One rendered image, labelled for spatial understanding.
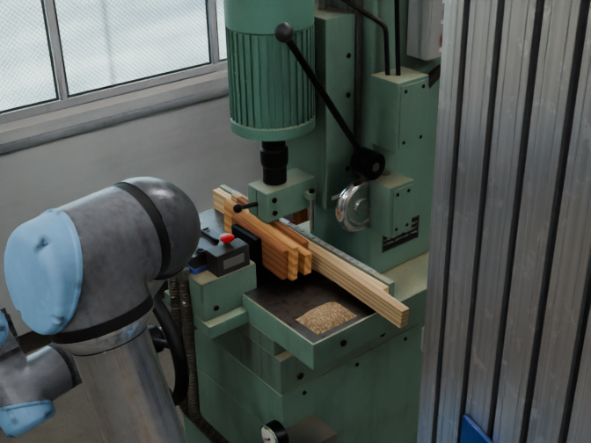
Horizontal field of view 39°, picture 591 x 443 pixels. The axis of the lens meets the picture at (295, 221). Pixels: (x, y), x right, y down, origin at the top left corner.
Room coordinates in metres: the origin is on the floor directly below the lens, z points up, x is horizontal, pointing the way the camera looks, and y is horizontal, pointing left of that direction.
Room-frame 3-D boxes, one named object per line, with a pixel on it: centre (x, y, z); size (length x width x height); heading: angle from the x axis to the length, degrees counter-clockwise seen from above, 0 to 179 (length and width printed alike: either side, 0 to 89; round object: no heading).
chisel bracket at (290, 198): (1.63, 0.03, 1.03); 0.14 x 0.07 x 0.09; 128
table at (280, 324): (1.53, 0.11, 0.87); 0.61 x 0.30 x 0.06; 38
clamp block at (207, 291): (1.48, 0.18, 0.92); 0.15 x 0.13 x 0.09; 38
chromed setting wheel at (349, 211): (1.60, -0.14, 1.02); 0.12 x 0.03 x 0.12; 128
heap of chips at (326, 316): (1.35, -0.06, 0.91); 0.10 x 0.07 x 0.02; 128
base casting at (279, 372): (1.70, -0.05, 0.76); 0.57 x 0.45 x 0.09; 128
